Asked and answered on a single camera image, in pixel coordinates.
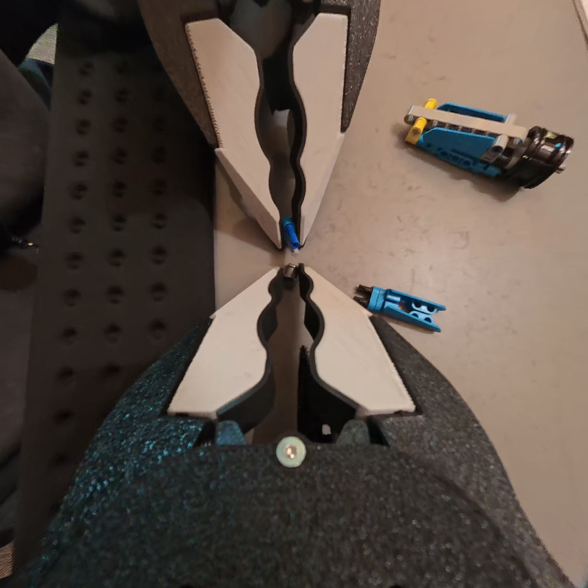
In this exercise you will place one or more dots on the blue pin brick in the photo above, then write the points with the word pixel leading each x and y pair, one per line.
pixel 291 236

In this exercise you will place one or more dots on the grey desk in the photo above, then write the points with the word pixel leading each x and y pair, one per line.
pixel 459 275

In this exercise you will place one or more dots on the blue panel brick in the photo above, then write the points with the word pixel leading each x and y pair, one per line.
pixel 395 305

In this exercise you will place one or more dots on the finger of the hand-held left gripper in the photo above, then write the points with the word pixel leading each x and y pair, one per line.
pixel 234 115
pixel 324 115

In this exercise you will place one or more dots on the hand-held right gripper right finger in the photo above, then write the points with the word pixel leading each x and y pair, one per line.
pixel 363 363

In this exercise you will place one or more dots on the person's dark clothing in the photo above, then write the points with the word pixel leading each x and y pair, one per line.
pixel 18 183

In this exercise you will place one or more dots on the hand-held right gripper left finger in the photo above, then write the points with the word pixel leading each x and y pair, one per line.
pixel 220 363

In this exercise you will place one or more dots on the dark grey connector brick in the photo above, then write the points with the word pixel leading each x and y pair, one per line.
pixel 290 271

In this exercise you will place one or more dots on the wheel and beam assembly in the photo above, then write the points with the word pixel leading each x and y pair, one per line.
pixel 459 142

